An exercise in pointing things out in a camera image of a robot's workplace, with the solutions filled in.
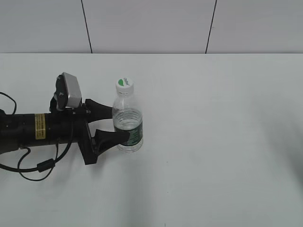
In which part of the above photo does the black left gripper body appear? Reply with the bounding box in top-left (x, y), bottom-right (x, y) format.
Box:
top-left (47, 99), bottom-right (98, 165)

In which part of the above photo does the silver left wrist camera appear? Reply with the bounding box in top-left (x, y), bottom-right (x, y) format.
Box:
top-left (53, 72), bottom-right (82, 111)

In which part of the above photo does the clear Cestbon water bottle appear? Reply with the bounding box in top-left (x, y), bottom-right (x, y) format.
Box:
top-left (112, 92), bottom-right (143, 153)

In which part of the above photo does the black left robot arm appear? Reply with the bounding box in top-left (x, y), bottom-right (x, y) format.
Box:
top-left (0, 99), bottom-right (130, 165)

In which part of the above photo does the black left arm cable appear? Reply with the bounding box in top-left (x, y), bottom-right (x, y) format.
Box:
top-left (0, 92), bottom-right (73, 182)

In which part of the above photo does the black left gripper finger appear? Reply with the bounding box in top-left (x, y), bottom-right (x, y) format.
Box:
top-left (85, 99), bottom-right (113, 123)
top-left (94, 130), bottom-right (130, 159)

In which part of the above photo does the white green bottle cap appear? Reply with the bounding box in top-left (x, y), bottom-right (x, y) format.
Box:
top-left (116, 77), bottom-right (134, 94)

